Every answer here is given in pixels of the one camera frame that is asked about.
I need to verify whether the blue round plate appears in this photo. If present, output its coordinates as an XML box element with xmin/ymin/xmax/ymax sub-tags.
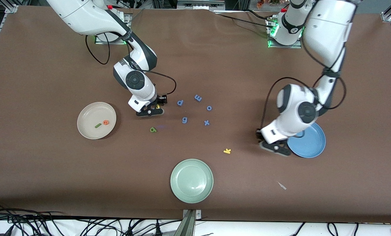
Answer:
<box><xmin>287</xmin><ymin>122</ymin><xmax>326</xmax><ymax>159</ymax></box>

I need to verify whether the beige round plate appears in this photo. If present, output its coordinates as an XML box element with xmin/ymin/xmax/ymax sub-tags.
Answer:
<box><xmin>77</xmin><ymin>102</ymin><xmax>117</xmax><ymax>140</ymax></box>

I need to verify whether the pale green round plate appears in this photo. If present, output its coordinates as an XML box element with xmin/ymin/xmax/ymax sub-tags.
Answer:
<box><xmin>170</xmin><ymin>159</ymin><xmax>214</xmax><ymax>204</ymax></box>

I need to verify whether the grey metal box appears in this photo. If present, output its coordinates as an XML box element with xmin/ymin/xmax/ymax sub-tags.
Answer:
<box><xmin>177</xmin><ymin>0</ymin><xmax>226</xmax><ymax>10</ymax></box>

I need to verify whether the thin black right gripper cable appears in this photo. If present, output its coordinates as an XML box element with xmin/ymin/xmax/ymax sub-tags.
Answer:
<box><xmin>142</xmin><ymin>70</ymin><xmax>177</xmax><ymax>96</ymax></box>

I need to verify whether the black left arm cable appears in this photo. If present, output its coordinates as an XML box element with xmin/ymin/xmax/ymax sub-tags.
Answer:
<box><xmin>262</xmin><ymin>33</ymin><xmax>347</xmax><ymax>131</ymax></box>

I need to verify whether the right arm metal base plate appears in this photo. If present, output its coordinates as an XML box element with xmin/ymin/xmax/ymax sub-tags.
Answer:
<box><xmin>95</xmin><ymin>13</ymin><xmax>131</xmax><ymax>45</ymax></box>

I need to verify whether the black right arm cable loop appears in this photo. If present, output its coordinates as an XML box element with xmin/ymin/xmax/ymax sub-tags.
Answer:
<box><xmin>85</xmin><ymin>32</ymin><xmax>111</xmax><ymax>65</ymax></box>

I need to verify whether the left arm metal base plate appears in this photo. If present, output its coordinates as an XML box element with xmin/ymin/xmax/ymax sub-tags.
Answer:
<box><xmin>267</xmin><ymin>16</ymin><xmax>303</xmax><ymax>49</ymax></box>

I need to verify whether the black cable on tabletop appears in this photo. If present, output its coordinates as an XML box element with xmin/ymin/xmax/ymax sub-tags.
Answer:
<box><xmin>214</xmin><ymin>9</ymin><xmax>272</xmax><ymax>29</ymax></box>

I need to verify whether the aluminium profile post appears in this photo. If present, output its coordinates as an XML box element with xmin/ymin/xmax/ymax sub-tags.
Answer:
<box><xmin>174</xmin><ymin>209</ymin><xmax>202</xmax><ymax>236</ymax></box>

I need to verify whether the thick black floor cable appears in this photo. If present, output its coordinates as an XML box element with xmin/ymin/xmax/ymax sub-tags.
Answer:
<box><xmin>0</xmin><ymin>208</ymin><xmax>65</xmax><ymax>220</ymax></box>

